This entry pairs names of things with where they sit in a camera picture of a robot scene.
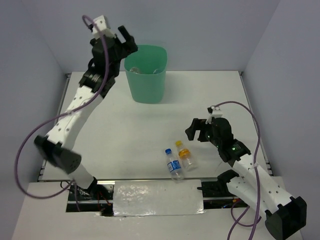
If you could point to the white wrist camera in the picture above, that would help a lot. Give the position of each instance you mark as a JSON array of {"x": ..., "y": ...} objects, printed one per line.
[
  {"x": 103, "y": 25},
  {"x": 214, "y": 112}
]

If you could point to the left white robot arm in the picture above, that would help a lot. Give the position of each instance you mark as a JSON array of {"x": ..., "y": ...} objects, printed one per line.
[{"x": 56, "y": 146}]

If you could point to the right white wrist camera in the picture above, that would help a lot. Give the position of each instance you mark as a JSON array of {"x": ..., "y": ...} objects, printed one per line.
[{"x": 214, "y": 112}]

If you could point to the green plastic bin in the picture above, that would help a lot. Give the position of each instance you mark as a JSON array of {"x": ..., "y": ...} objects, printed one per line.
[{"x": 147, "y": 88}]

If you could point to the small bottle blue cap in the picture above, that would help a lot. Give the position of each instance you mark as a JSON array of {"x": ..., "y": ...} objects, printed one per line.
[{"x": 174, "y": 166}]

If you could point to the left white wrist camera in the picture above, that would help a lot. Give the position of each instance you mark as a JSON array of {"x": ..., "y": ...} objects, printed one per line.
[{"x": 103, "y": 25}]

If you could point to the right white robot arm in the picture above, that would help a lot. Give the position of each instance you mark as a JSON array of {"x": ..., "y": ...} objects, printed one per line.
[{"x": 282, "y": 213}]

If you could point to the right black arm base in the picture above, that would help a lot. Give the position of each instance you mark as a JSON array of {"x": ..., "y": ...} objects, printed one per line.
[{"x": 216, "y": 196}]

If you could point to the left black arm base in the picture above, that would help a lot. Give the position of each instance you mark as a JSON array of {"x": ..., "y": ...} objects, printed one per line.
[{"x": 101, "y": 203}]

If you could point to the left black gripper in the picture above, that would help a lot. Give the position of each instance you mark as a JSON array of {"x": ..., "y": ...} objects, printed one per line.
[{"x": 128, "y": 47}]

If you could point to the silver foil tape sheet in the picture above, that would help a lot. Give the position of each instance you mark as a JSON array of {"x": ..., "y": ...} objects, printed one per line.
[{"x": 157, "y": 198}]

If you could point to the clear bottle blue label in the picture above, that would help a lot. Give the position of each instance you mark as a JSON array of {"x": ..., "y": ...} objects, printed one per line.
[{"x": 157, "y": 71}]

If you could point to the small bottle yellow cap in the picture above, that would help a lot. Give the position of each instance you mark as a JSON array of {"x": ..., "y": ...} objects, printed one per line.
[{"x": 186, "y": 157}]

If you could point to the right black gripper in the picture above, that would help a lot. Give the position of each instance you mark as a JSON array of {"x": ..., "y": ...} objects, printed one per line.
[{"x": 196, "y": 124}]

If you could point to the clear bottle white cap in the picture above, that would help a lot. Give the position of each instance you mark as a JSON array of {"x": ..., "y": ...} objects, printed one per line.
[{"x": 135, "y": 70}]

